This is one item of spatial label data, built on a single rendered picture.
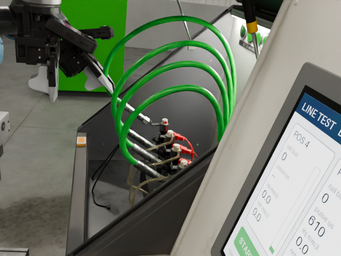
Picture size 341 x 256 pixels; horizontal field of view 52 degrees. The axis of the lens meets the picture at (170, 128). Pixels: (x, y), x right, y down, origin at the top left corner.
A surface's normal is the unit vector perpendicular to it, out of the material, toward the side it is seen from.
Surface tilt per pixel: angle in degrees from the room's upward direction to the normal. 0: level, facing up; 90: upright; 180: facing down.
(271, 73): 76
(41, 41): 90
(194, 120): 90
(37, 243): 0
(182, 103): 90
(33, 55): 90
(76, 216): 0
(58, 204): 0
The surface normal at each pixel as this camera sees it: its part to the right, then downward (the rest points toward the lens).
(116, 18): 0.21, 0.42
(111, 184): 0.11, -0.91
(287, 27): -0.92, -0.23
